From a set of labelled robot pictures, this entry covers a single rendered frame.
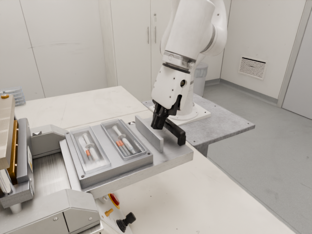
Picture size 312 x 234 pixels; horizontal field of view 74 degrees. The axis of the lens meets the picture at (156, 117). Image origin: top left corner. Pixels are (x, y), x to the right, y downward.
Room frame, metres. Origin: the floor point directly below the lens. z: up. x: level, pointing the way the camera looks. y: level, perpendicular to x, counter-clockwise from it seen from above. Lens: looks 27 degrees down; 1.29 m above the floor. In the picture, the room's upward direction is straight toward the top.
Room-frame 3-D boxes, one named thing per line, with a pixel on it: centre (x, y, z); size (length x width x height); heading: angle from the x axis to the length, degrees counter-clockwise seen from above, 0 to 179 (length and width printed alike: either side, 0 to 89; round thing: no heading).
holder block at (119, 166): (0.43, 0.13, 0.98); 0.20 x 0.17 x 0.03; 29
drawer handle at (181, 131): (0.52, -0.03, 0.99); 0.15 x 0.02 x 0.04; 29
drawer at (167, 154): (0.46, 0.09, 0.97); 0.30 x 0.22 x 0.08; 119
